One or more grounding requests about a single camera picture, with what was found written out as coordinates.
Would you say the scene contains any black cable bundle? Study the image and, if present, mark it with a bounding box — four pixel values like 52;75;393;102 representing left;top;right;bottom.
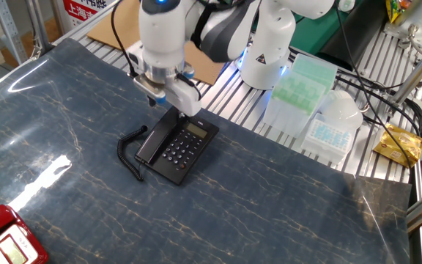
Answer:
335;73;422;133

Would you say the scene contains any green board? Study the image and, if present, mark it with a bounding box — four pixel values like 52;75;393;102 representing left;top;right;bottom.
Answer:
289;0;360;56

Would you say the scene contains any black telephone base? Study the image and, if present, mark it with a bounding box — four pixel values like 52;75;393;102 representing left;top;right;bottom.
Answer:
134;109;221;186

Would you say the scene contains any black sheet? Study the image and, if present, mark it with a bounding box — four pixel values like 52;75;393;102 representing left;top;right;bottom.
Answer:
316;0;388;71

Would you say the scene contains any yellow snack packet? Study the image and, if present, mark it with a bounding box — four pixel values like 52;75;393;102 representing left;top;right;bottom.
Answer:
385;0;413;25

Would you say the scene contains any brown cardboard sheet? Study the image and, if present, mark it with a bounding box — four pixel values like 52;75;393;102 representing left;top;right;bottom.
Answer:
86;0;226;86

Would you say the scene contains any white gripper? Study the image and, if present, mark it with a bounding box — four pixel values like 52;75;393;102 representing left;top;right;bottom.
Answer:
126;40;203;119

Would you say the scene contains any green pipette tip box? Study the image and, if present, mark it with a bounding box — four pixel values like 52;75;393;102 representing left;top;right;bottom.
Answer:
262;53;339;139

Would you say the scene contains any black telephone handset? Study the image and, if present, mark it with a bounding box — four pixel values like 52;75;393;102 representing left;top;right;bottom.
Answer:
134;106;190;165
116;125;149;183

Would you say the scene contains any bright red telephone base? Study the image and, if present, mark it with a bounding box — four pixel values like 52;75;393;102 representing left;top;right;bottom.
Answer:
0;216;50;264

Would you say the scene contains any red white sign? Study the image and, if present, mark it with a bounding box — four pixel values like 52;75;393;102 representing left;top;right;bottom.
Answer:
62;0;119;32

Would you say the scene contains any gold foil snack packet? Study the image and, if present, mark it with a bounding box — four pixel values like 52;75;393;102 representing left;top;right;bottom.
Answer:
372;122;422;169

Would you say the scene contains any aluminium frame beam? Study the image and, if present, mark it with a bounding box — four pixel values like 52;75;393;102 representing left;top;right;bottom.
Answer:
390;32;422;106

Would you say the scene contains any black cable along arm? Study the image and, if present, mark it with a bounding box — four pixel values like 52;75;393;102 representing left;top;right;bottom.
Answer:
109;0;139;78

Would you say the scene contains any white translucent dome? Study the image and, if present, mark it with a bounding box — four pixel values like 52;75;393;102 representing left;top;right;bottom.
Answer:
319;89;364;131

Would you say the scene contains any blue marble pattern mat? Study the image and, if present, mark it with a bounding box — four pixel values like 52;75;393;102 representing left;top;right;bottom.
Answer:
0;38;413;264

